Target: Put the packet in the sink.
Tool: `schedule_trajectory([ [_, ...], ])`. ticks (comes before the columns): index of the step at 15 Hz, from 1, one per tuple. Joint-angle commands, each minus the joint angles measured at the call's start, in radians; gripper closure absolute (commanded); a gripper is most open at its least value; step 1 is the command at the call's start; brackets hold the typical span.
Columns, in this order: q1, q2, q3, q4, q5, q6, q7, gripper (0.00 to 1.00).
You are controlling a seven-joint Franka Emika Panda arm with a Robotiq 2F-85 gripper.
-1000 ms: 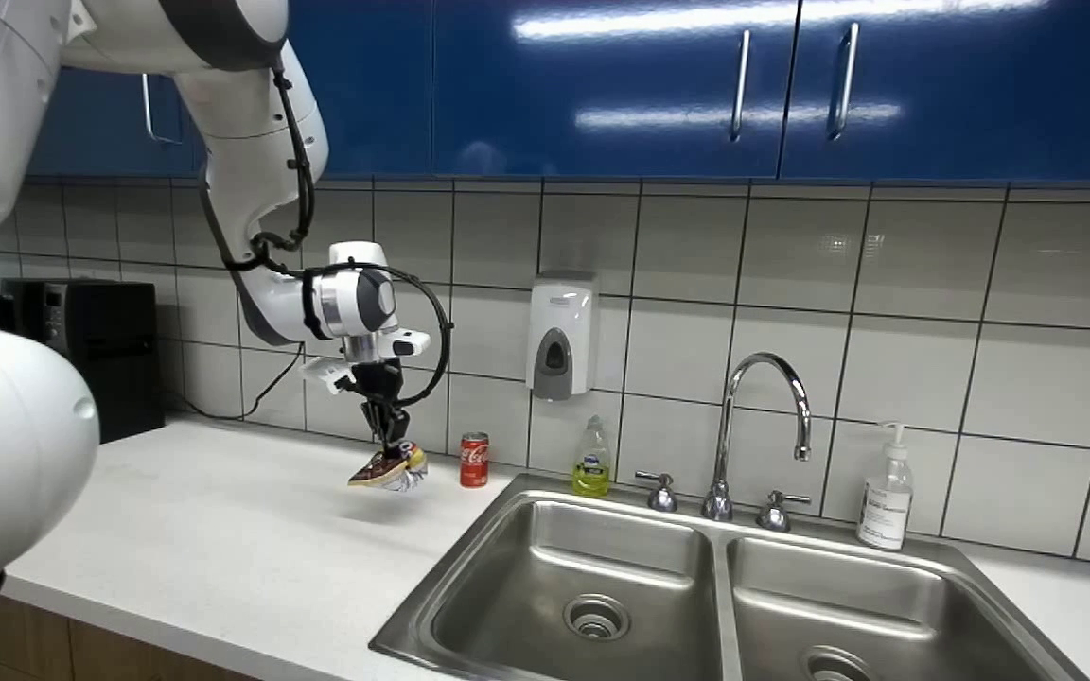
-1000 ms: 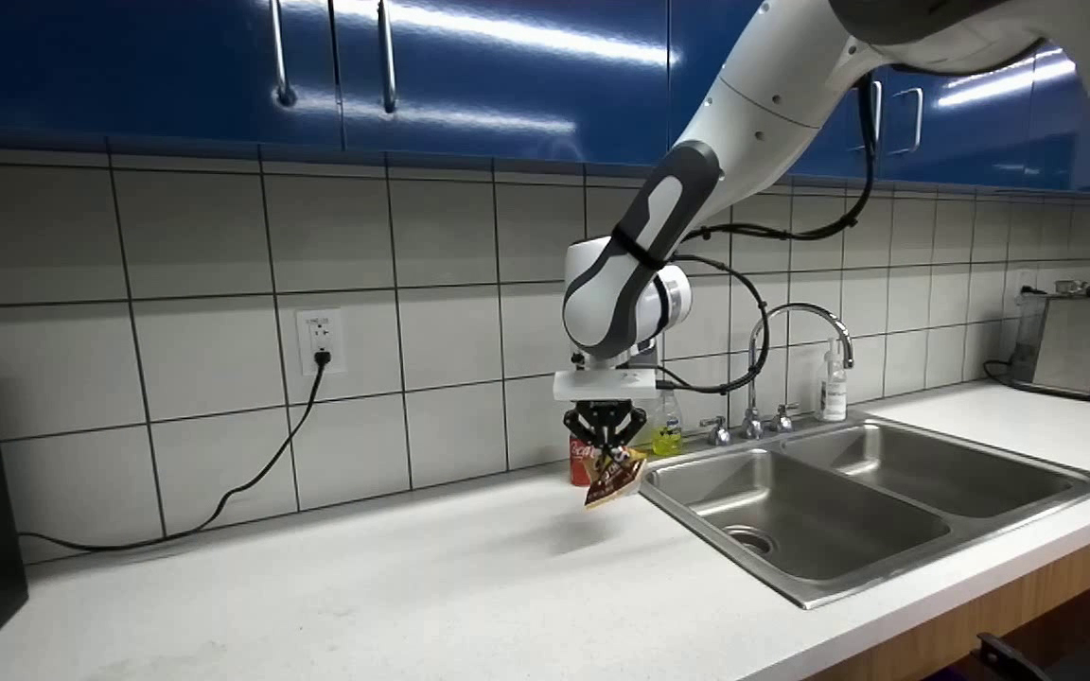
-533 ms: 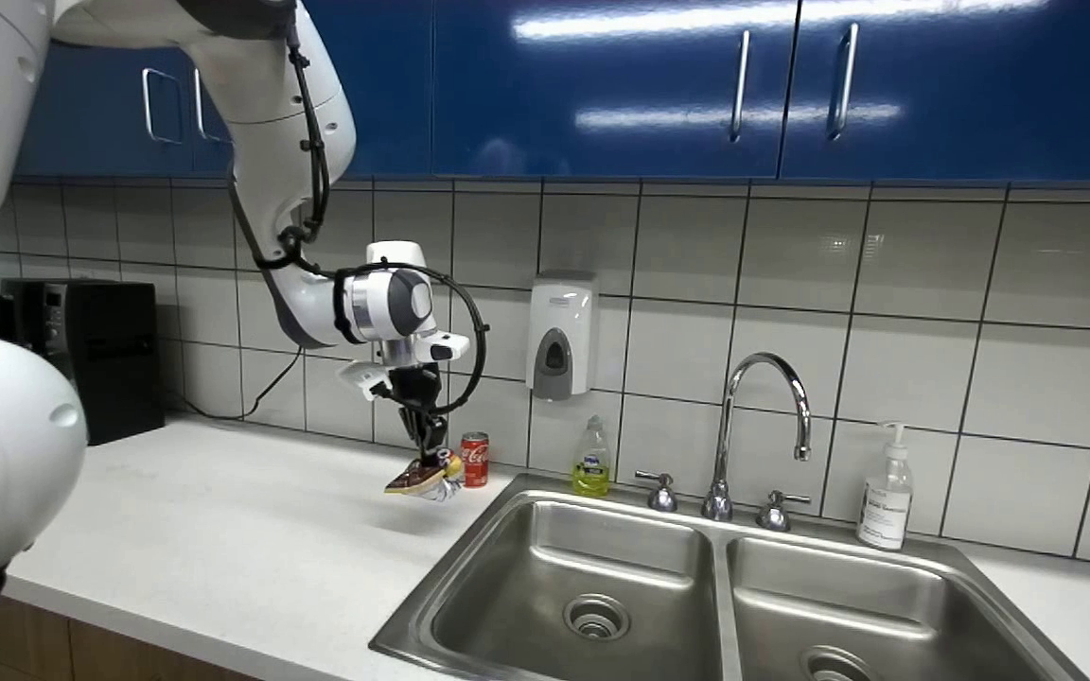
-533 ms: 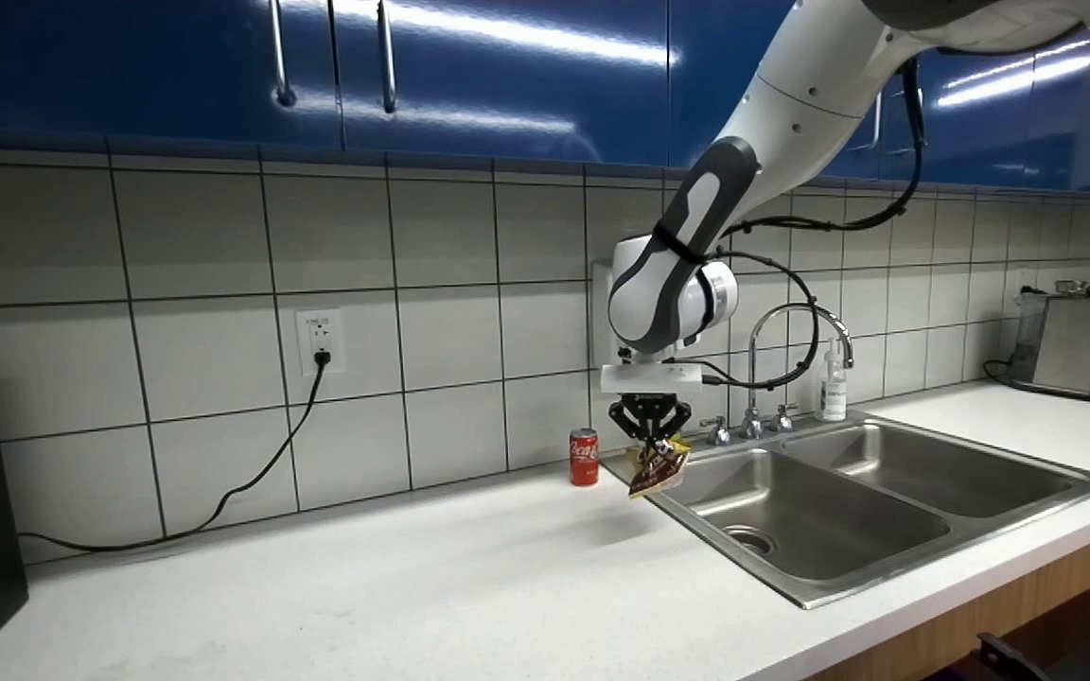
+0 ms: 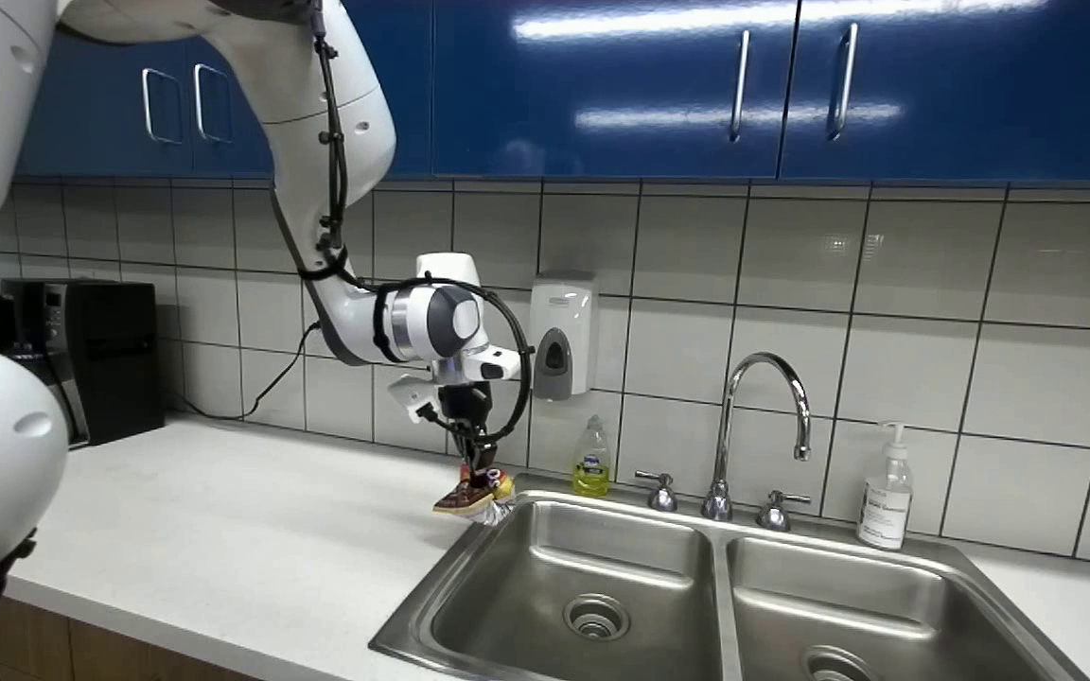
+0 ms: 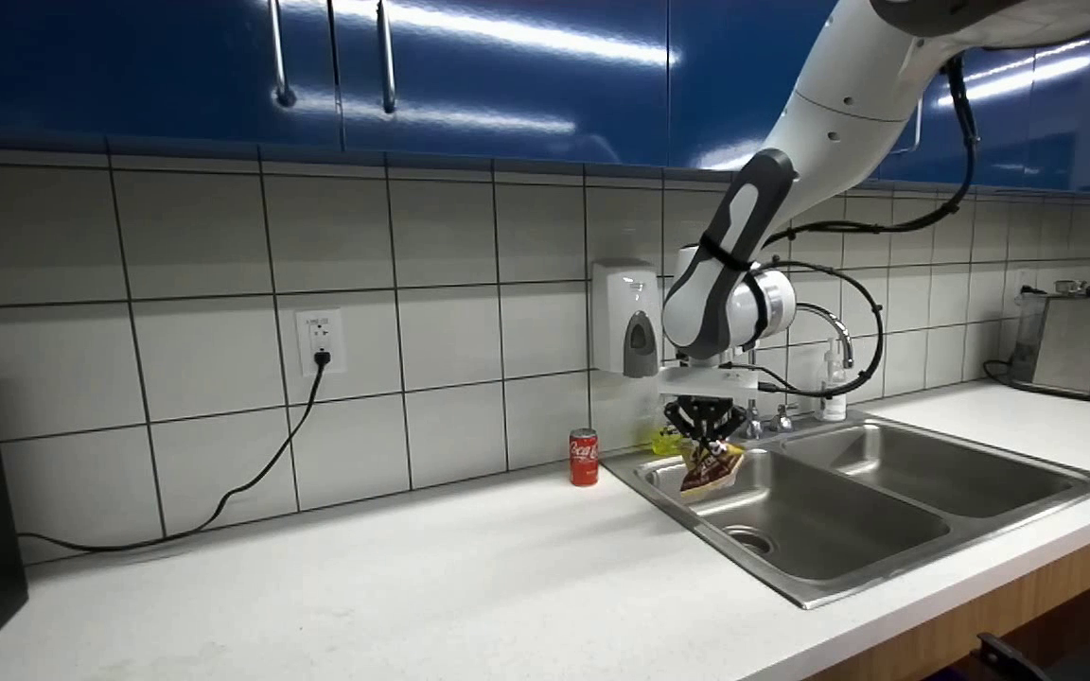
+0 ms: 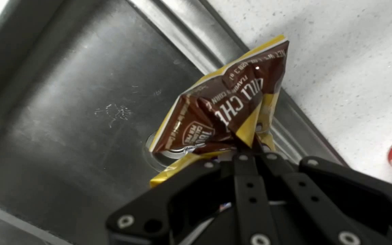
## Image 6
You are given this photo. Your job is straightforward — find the black chair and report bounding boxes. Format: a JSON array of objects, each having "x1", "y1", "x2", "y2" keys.
[{"x1": 974, "y1": 628, "x2": 1090, "y2": 681}]

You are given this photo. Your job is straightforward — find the yellow brown chips packet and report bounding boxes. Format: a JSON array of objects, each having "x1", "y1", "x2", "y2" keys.
[{"x1": 675, "y1": 440, "x2": 752, "y2": 501}]

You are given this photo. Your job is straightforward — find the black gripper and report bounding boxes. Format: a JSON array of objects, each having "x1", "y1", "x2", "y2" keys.
[{"x1": 663, "y1": 389, "x2": 752, "y2": 463}]

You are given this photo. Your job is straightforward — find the yellow dish soap bottle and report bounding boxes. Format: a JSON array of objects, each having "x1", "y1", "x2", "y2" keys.
[{"x1": 636, "y1": 423, "x2": 689, "y2": 463}]

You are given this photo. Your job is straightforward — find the white wall power outlet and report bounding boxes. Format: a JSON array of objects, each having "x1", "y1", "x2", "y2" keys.
[{"x1": 297, "y1": 308, "x2": 352, "y2": 380}]

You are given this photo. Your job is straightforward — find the blue glossy wall cabinets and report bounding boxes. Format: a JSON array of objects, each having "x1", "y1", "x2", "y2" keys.
[{"x1": 0, "y1": 0, "x2": 1090, "y2": 201}]

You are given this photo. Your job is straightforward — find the black power cord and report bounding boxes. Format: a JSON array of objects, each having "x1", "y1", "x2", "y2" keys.
[{"x1": 15, "y1": 347, "x2": 338, "y2": 560}]

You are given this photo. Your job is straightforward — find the chrome gooseneck faucet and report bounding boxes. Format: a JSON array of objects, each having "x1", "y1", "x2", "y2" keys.
[{"x1": 747, "y1": 299, "x2": 858, "y2": 442}]

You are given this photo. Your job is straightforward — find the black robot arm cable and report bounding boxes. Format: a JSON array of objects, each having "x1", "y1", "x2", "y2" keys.
[{"x1": 747, "y1": 48, "x2": 979, "y2": 406}]

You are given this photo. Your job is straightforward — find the stainless steel double sink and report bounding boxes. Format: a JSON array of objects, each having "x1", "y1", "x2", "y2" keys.
[{"x1": 603, "y1": 411, "x2": 1090, "y2": 614}]

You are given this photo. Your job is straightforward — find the small white bottle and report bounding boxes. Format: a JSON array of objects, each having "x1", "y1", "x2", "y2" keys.
[{"x1": 817, "y1": 374, "x2": 856, "y2": 428}]

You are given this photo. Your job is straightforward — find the white wall soap dispenser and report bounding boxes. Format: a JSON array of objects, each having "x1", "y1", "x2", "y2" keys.
[{"x1": 592, "y1": 258, "x2": 669, "y2": 381}]

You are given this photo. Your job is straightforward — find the red soda can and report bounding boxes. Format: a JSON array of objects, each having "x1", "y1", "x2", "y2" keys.
[{"x1": 568, "y1": 423, "x2": 607, "y2": 492}]

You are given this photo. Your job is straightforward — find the silver cabinet handle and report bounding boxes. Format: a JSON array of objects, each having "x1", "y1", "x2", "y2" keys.
[
  {"x1": 374, "y1": 0, "x2": 401, "y2": 119},
  {"x1": 267, "y1": 0, "x2": 298, "y2": 113}
]

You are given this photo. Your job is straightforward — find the round metal sink drain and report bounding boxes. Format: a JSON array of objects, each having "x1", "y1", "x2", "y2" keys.
[{"x1": 723, "y1": 521, "x2": 775, "y2": 560}]

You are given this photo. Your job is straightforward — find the silver toaster appliance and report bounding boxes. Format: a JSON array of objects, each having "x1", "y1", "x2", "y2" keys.
[{"x1": 1008, "y1": 270, "x2": 1090, "y2": 411}]

